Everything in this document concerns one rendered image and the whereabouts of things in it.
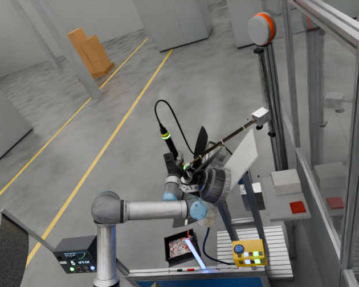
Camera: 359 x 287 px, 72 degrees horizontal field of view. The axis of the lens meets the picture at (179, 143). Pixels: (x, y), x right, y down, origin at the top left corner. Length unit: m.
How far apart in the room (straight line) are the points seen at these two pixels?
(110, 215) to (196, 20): 7.74
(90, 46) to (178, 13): 3.13
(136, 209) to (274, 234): 1.76
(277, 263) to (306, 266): 0.24
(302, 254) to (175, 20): 7.42
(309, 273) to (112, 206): 1.89
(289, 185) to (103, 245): 1.19
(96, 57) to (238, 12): 5.09
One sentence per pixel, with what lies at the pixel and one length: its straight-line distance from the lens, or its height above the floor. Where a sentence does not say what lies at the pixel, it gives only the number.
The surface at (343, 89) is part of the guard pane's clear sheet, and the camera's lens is 0.89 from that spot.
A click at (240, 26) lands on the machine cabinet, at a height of 0.54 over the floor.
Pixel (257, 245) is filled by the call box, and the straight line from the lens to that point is 1.43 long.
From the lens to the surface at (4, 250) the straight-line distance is 2.94.
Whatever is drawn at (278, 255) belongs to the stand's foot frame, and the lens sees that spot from 2.50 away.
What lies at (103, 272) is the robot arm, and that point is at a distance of 1.28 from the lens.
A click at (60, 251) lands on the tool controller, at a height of 1.25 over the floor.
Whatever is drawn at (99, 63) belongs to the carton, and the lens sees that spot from 9.47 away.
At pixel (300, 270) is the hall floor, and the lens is 2.54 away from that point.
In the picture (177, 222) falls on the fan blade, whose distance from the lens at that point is 1.50.
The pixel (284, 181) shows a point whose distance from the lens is 1.79.
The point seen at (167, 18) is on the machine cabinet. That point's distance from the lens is 8.63.
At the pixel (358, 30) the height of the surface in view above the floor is 2.05.
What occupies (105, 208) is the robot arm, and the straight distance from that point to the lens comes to 1.06.
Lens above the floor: 2.33
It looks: 35 degrees down
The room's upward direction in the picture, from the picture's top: 24 degrees counter-clockwise
